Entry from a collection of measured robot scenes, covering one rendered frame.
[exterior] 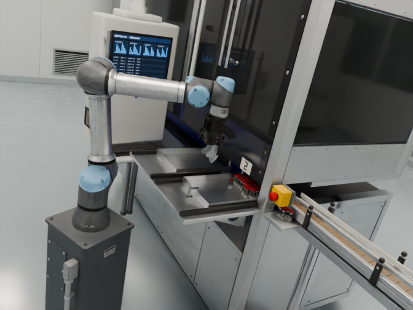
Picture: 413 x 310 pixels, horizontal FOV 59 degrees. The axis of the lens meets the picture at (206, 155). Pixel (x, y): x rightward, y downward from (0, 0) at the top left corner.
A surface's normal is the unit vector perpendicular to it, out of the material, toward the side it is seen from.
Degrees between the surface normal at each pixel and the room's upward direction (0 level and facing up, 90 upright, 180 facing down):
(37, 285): 0
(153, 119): 90
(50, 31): 90
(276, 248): 90
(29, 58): 90
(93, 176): 8
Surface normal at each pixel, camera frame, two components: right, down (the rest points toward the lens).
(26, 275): 0.18, -0.91
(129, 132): 0.61, 0.40
